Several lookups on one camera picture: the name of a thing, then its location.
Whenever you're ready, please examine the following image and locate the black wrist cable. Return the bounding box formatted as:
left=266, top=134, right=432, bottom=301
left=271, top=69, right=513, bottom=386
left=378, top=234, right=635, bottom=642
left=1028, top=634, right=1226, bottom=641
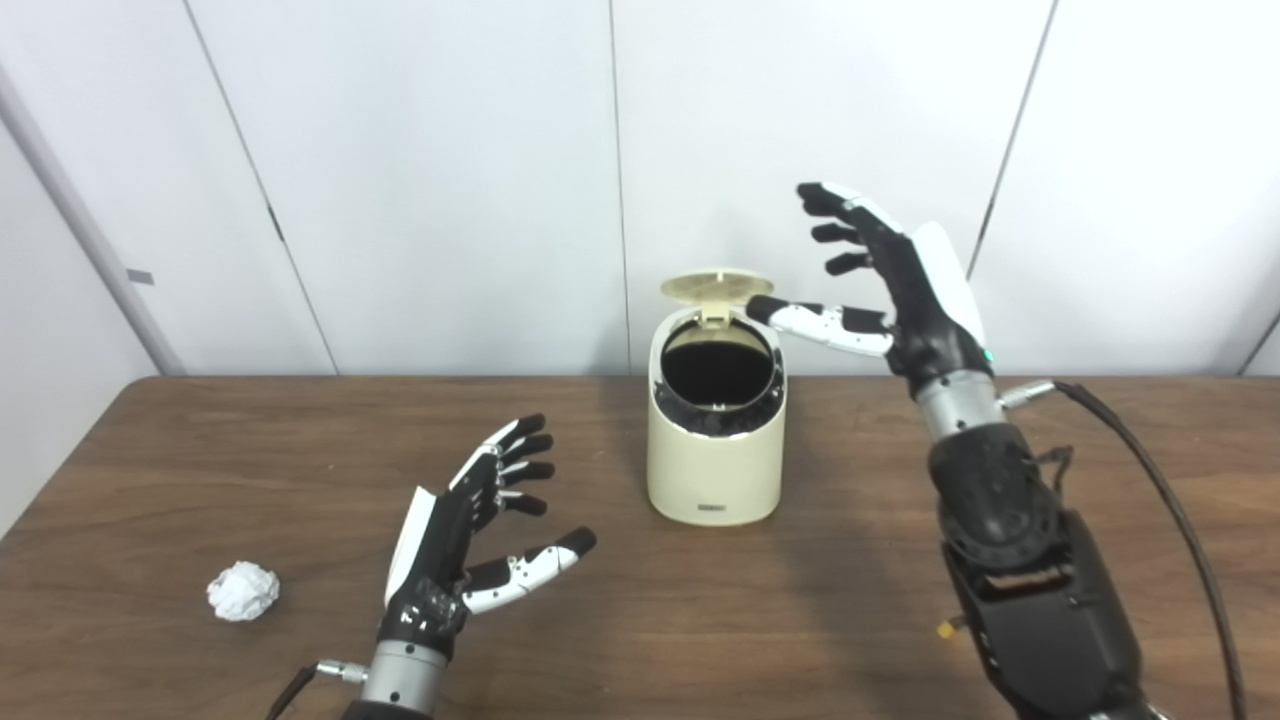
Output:
left=1000, top=380, right=1249, bottom=720
left=265, top=658, right=371, bottom=720

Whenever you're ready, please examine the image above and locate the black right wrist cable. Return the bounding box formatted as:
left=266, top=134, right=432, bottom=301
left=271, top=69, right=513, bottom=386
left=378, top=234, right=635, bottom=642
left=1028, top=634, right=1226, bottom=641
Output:
left=1000, top=380, right=1249, bottom=720

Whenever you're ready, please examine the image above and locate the white paper ball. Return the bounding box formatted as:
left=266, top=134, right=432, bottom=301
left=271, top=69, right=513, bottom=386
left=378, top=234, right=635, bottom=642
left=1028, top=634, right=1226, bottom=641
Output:
left=206, top=561, right=281, bottom=623

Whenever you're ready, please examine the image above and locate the black bin liner bag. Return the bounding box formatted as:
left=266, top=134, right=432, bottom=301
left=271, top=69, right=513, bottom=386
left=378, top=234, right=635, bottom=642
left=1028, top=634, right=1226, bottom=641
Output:
left=652, top=320, right=783, bottom=439

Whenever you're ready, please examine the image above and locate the cream round bin lid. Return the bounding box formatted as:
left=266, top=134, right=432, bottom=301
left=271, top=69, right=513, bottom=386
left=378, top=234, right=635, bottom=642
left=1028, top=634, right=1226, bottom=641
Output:
left=660, top=268, right=775, bottom=329

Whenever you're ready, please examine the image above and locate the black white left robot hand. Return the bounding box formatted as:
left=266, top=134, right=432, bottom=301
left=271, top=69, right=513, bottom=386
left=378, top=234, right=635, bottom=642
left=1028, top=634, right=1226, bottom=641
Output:
left=378, top=413, right=598, bottom=663

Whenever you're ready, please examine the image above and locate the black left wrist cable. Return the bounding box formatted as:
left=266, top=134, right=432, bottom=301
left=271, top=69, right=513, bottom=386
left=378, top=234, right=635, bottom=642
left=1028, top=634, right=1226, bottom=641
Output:
left=265, top=658, right=371, bottom=720

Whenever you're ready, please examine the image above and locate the cream-colored bin body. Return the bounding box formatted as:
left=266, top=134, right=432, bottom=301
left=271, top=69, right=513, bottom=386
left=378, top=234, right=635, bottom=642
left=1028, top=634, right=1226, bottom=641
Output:
left=646, top=305, right=788, bottom=527

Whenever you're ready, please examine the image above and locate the grey wall corner post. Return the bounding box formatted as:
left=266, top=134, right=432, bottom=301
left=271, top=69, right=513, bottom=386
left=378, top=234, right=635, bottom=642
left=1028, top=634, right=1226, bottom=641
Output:
left=0, top=65, right=188, bottom=377

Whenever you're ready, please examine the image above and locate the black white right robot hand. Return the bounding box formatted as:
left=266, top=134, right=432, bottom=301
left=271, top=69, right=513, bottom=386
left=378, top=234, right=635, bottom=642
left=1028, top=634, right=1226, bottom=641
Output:
left=745, top=181, right=997, bottom=401

